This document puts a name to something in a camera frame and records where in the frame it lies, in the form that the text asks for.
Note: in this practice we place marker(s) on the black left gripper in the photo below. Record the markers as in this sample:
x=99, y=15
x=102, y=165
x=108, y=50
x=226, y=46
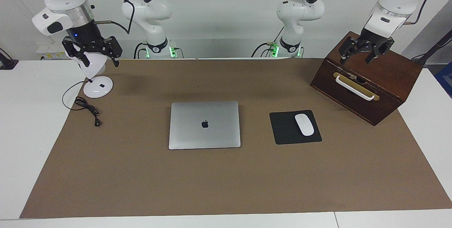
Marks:
x=369, y=40

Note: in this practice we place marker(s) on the dark brown wooden box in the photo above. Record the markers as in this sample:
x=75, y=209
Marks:
x=399, y=76

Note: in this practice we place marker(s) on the black stand pole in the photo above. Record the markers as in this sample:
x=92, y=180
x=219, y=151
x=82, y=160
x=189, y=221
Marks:
x=436, y=46

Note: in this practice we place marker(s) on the white desk lamp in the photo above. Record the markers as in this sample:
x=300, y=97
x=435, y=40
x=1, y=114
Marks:
x=99, y=86

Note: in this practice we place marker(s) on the white computer mouse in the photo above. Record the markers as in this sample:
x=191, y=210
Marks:
x=304, y=124

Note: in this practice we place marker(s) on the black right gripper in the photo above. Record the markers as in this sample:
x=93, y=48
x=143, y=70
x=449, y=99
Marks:
x=90, y=42

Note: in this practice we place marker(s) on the silver grey laptop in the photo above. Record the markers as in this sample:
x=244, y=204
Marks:
x=204, y=125

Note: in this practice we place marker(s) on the black mouse pad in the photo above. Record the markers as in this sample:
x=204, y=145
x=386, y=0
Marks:
x=282, y=129

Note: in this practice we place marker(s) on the brown table mat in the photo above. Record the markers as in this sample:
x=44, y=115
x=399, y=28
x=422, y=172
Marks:
x=212, y=185

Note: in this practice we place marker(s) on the white yellow power strip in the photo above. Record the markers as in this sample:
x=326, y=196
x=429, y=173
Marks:
x=47, y=53

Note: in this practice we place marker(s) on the black clamp mount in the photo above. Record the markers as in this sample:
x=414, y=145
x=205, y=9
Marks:
x=7, y=63

